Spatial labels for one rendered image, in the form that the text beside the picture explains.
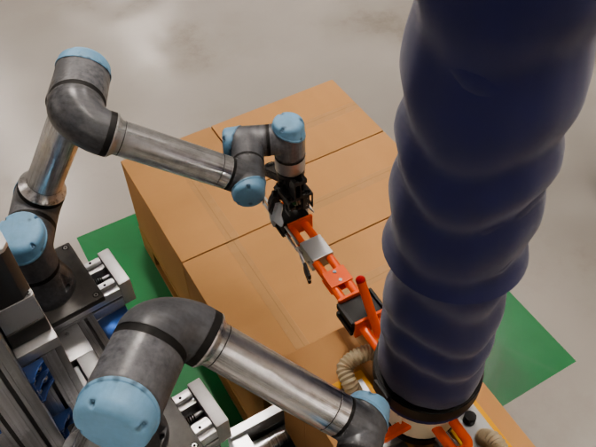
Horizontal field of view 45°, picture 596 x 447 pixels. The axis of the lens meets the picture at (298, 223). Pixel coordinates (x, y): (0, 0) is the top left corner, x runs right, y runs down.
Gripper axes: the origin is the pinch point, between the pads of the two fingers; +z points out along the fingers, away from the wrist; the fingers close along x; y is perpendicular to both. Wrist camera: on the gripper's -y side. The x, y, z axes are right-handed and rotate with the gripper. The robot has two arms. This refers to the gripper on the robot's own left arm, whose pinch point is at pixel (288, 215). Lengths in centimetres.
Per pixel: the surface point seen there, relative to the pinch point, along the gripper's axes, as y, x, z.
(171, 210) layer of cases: -66, -15, 54
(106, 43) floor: -262, 14, 109
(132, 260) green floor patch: -97, -31, 108
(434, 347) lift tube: 68, -7, -36
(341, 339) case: 33.2, -3.5, 12.9
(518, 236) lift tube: 72, 0, -66
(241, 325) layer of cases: -8, -15, 54
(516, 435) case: 75, 18, 13
